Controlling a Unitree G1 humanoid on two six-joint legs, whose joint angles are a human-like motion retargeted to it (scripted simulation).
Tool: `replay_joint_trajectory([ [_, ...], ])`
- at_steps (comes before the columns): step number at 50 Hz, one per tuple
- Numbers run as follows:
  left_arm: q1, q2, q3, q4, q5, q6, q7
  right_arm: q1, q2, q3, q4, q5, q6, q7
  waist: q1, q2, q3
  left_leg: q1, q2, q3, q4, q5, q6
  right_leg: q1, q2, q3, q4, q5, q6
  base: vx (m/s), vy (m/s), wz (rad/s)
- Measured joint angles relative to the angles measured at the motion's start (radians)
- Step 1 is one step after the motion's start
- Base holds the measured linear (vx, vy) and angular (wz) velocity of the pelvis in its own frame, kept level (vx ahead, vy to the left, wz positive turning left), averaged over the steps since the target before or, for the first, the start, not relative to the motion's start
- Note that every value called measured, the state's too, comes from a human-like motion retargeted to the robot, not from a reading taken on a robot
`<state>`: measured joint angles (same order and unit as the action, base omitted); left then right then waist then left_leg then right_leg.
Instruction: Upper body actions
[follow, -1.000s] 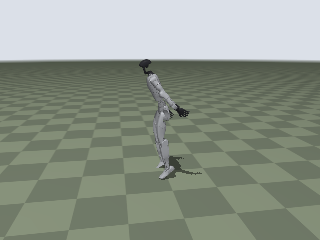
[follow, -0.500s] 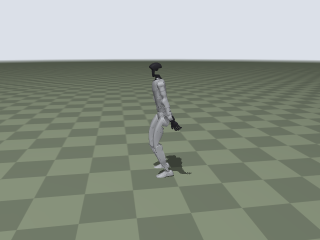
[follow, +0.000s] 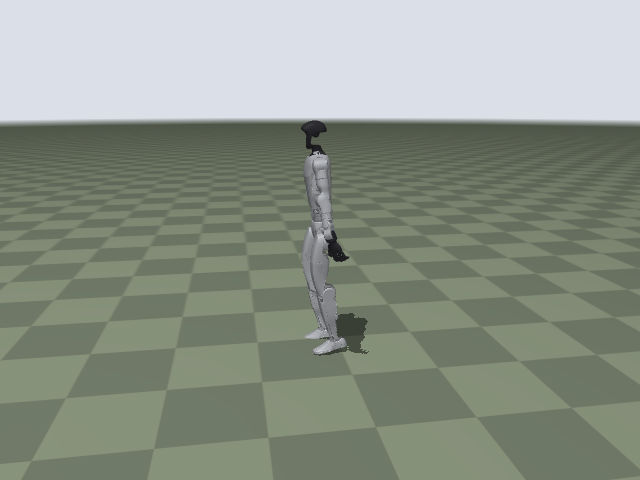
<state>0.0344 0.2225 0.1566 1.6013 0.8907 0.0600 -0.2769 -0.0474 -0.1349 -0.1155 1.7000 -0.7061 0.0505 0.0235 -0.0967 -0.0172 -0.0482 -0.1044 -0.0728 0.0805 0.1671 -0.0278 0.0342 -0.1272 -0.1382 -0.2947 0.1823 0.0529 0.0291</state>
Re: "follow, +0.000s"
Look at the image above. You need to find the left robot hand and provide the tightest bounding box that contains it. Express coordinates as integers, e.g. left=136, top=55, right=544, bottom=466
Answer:
left=326, top=230, right=349, bottom=262

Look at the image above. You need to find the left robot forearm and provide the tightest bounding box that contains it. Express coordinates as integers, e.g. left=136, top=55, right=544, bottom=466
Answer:
left=318, top=195, right=336, bottom=240

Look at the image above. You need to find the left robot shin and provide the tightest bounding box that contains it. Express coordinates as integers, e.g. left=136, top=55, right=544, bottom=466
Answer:
left=316, top=287, right=338, bottom=343

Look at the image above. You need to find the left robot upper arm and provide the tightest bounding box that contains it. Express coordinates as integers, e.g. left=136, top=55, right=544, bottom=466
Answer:
left=312, top=158, right=330, bottom=207

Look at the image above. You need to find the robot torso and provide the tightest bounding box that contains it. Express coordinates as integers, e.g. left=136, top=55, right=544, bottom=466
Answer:
left=303, top=151, right=331, bottom=237

